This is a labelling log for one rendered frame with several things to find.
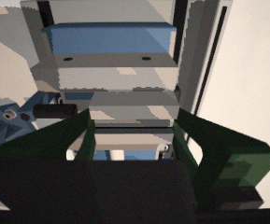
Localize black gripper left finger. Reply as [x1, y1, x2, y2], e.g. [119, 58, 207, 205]
[0, 108, 96, 160]

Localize grey metal block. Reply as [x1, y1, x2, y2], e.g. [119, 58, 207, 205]
[89, 91, 179, 145]

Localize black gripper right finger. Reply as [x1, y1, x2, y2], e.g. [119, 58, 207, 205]
[172, 108, 270, 211]

